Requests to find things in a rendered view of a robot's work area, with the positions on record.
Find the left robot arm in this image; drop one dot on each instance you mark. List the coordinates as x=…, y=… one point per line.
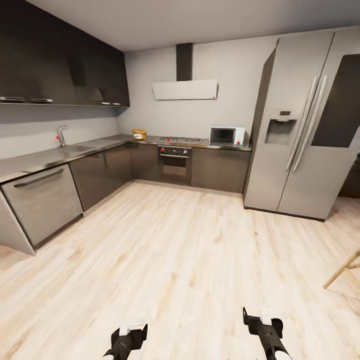
x=125, y=340

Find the drop in sink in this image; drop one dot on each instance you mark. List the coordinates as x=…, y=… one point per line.
x=83, y=147

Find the popcorn bag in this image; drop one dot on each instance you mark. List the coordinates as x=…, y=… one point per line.
x=139, y=134

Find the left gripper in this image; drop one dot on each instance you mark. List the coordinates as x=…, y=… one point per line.
x=132, y=341

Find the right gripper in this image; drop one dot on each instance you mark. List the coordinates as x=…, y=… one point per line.
x=256, y=327

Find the range hood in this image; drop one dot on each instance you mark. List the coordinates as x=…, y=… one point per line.
x=184, y=87

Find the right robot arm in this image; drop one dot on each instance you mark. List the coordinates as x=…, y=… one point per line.
x=269, y=329

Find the microwave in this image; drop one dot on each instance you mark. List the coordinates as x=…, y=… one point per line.
x=227, y=134

